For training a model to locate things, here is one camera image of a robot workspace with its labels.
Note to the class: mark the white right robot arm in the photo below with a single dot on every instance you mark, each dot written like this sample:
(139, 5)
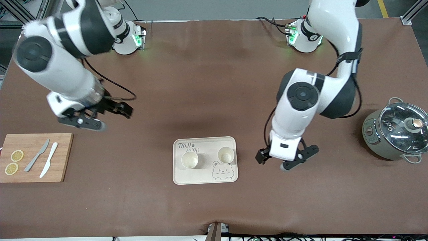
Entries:
(60, 73)

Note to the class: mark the yellow lemon slice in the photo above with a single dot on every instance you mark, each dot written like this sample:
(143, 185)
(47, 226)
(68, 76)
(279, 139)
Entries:
(11, 169)
(17, 155)

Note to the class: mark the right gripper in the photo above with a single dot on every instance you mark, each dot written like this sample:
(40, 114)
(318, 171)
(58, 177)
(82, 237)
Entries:
(107, 105)

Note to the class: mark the white plastic knife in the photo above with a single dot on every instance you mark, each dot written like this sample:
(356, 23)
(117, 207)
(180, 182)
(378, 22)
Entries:
(49, 160)

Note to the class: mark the wooden cutting board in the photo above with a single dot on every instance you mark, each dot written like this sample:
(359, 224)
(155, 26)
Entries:
(60, 160)

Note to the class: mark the brown table mat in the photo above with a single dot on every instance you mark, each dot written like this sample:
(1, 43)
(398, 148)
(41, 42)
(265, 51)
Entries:
(214, 83)

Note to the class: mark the grey plastic knife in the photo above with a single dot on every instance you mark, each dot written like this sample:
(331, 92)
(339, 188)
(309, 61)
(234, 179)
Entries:
(35, 159)

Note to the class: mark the steel pot with glass lid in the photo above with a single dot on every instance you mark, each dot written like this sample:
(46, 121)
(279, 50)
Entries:
(394, 130)

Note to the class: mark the cream bear print tray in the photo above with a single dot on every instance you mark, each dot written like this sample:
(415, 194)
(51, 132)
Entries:
(200, 177)

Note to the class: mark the white paper-like cup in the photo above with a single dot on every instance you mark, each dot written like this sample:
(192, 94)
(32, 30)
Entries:
(189, 160)
(226, 155)

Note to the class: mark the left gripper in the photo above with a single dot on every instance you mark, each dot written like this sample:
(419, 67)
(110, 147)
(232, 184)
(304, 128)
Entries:
(261, 156)

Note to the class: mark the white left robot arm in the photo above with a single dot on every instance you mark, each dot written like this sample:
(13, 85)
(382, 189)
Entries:
(294, 117)

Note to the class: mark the aluminium frame profile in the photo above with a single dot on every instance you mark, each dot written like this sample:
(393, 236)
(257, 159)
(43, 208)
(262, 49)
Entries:
(411, 13)
(13, 13)

